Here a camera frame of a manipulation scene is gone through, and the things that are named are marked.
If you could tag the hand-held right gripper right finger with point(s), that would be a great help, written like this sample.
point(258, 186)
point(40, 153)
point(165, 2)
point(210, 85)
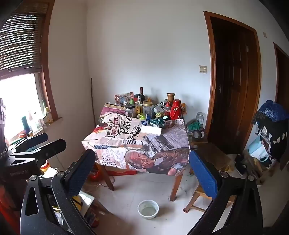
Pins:
point(203, 175)

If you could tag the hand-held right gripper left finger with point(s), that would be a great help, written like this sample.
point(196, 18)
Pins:
point(78, 174)

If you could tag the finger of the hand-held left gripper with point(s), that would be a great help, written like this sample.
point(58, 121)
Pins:
point(33, 139)
point(49, 148)

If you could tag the white plastic bowl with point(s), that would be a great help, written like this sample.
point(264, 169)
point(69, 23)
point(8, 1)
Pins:
point(148, 211)

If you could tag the green snack packet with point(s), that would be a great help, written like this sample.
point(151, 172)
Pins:
point(141, 116)

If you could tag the dark green bottle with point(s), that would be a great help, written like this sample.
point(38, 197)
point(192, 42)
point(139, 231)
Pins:
point(25, 126)

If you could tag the red plastic bag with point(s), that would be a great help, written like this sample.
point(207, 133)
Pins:
point(97, 175)

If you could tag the wooden stool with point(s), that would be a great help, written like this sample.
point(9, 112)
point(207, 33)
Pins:
point(216, 156)

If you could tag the wooden table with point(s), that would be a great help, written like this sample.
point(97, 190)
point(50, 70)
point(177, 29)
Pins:
point(177, 185)

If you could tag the yellow oil bottle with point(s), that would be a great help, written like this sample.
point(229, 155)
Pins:
point(47, 115)

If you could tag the black shoe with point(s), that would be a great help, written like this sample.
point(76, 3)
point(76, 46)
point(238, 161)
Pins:
point(240, 166)

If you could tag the grey tape roll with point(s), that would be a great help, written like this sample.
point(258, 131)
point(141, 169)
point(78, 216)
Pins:
point(199, 134)

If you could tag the red cardboard box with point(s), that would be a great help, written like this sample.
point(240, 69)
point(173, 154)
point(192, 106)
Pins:
point(122, 172)

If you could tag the green plastic bag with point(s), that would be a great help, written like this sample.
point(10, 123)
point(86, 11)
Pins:
point(192, 126)

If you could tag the empty glass jar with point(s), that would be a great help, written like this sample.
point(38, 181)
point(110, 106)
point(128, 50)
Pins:
point(199, 119)

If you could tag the light blue paper bag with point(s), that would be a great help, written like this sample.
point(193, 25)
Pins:
point(258, 149)

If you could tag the thin wooden stick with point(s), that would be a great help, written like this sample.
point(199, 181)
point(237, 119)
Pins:
point(93, 101)

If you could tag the printed newspaper pattern tablecloth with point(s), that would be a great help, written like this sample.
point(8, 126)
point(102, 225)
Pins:
point(135, 140)

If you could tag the white flat box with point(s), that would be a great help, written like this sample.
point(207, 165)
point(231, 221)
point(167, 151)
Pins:
point(151, 130)

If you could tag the green and white bag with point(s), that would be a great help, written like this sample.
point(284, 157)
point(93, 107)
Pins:
point(158, 123)

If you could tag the red thermos flask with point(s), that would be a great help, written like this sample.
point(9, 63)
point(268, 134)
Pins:
point(175, 110)

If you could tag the red lid jar orange contents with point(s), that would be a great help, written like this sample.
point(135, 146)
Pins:
point(167, 111)

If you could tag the green custard apple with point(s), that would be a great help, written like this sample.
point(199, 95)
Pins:
point(159, 115)

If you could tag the blue plastic cup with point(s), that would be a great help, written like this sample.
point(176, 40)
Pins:
point(143, 123)

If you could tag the green and white carton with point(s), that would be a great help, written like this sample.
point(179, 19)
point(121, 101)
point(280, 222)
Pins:
point(158, 109)

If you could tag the clear jar with black lid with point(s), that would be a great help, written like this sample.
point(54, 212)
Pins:
point(130, 111)

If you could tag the pile of clothes and bags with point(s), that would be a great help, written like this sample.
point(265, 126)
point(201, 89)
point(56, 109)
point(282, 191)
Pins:
point(277, 140)

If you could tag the brown ceramic vase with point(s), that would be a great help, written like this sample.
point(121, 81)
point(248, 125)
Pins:
point(171, 98)

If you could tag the clear jar with yellow lid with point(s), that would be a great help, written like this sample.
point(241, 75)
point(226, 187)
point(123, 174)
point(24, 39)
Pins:
point(148, 110)

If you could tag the colourful snack packet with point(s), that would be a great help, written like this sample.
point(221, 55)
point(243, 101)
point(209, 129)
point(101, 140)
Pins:
point(123, 98)

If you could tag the dark wooden door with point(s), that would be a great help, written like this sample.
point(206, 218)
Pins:
point(230, 90)

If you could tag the clear glass bottle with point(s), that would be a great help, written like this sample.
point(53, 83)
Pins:
point(138, 102)

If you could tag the blue knitted cloth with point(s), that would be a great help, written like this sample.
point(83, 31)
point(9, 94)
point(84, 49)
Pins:
point(272, 110)

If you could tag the brown bamboo window blind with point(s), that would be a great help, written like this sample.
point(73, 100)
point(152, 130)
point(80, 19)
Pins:
point(20, 45)

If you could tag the dark wine bottle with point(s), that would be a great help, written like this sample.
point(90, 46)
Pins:
point(142, 96)

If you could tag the brown wooden window frame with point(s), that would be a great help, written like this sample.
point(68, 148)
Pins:
point(48, 90)

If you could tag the beige light switch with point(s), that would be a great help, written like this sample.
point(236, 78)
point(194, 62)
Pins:
point(203, 69)

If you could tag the brown wooden door frame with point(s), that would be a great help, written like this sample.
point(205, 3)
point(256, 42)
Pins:
point(283, 79)

